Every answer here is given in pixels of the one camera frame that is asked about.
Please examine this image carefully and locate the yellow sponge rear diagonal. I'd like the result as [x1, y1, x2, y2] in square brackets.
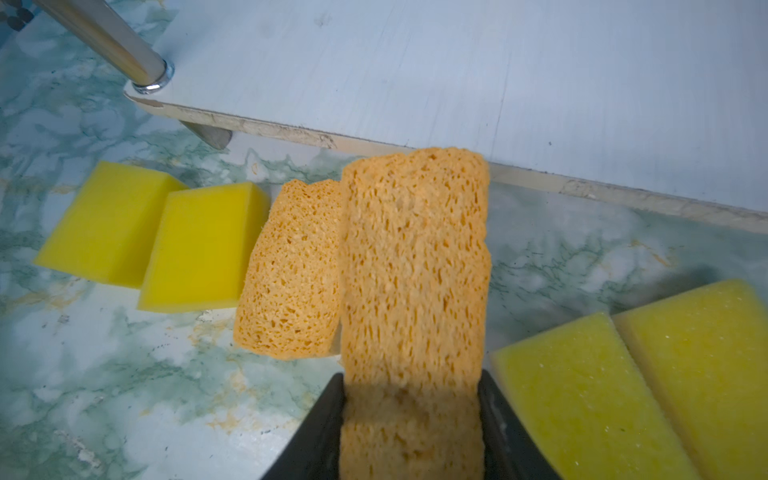
[613, 279, 767, 479]

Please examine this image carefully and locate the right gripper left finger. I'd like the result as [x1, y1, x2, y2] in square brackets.
[262, 373, 345, 480]

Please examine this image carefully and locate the yellow sponge front diagonal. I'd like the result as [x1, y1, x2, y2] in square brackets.
[490, 313, 699, 479]

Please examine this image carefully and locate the yellow sponge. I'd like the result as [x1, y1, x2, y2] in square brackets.
[34, 161, 187, 289]
[137, 182, 270, 313]

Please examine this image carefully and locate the orange sponge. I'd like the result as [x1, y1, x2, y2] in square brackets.
[339, 148, 491, 479]
[233, 180, 342, 360]

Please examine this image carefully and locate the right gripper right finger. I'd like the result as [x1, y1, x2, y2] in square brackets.
[478, 370, 561, 480]

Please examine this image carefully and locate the white two-tier shelf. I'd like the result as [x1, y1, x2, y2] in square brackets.
[42, 1, 767, 234]

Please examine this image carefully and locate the yellow sponge diagonal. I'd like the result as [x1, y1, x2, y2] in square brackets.
[490, 313, 699, 479]
[613, 279, 767, 479]

